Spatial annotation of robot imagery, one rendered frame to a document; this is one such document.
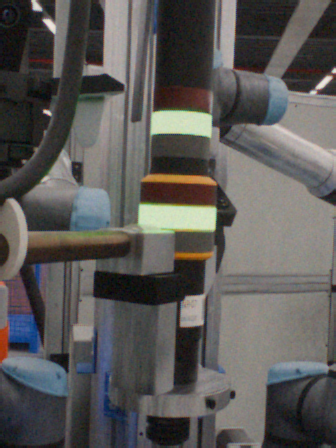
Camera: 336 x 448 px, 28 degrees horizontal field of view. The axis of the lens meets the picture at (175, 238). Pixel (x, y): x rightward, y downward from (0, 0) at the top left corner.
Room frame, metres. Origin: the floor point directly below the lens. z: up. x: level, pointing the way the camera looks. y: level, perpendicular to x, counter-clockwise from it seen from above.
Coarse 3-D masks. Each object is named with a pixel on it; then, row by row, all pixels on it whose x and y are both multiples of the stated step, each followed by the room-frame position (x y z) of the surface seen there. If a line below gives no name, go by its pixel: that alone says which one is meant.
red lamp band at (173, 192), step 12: (144, 192) 0.37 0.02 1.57; (156, 192) 0.37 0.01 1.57; (168, 192) 0.36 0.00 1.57; (180, 192) 0.36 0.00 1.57; (192, 192) 0.36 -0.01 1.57; (204, 192) 0.37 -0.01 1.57; (216, 192) 0.38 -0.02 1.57; (192, 204) 0.36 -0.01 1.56; (204, 204) 0.37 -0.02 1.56; (216, 204) 0.38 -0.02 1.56
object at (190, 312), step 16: (192, 272) 0.37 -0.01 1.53; (192, 288) 0.37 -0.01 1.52; (176, 304) 0.37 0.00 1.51; (192, 304) 0.37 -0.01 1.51; (176, 320) 0.37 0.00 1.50; (192, 320) 0.37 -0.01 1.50; (176, 336) 0.37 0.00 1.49; (192, 336) 0.37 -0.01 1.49; (176, 352) 0.37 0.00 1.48; (192, 352) 0.37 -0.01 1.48; (176, 368) 0.37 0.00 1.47; (192, 368) 0.37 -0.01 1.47; (176, 384) 0.37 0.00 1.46; (160, 432) 0.37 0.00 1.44; (176, 432) 0.37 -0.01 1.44
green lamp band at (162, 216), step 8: (144, 208) 0.37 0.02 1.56; (152, 208) 0.37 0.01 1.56; (160, 208) 0.36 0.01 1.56; (168, 208) 0.36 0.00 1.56; (176, 208) 0.36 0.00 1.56; (184, 208) 0.36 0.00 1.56; (192, 208) 0.36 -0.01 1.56; (200, 208) 0.37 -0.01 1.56; (208, 208) 0.37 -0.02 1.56; (144, 216) 0.37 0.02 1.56; (152, 216) 0.37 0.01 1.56; (160, 216) 0.36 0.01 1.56; (168, 216) 0.36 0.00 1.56; (176, 216) 0.36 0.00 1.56; (184, 216) 0.36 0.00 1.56; (192, 216) 0.36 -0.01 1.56; (200, 216) 0.37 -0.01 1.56; (208, 216) 0.37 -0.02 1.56; (160, 224) 0.36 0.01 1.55; (168, 224) 0.36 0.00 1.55; (176, 224) 0.36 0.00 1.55; (184, 224) 0.36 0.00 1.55; (192, 224) 0.36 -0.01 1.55; (200, 224) 0.37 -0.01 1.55; (208, 224) 0.37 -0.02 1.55
